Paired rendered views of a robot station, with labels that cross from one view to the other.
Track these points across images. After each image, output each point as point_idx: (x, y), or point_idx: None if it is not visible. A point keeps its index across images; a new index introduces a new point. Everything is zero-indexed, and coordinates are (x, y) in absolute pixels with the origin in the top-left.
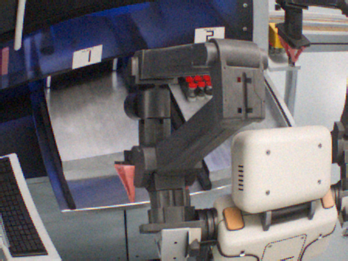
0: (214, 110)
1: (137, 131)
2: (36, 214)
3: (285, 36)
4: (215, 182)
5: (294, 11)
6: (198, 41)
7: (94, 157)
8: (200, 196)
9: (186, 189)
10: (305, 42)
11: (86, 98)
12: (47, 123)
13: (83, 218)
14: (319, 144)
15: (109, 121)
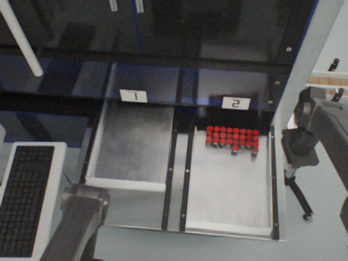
0: None
1: (160, 162)
2: (50, 207)
3: (286, 149)
4: (191, 225)
5: (310, 132)
6: (225, 106)
7: (114, 179)
8: (176, 232)
9: None
10: (311, 161)
11: (138, 121)
12: (94, 135)
13: None
14: None
15: (145, 148)
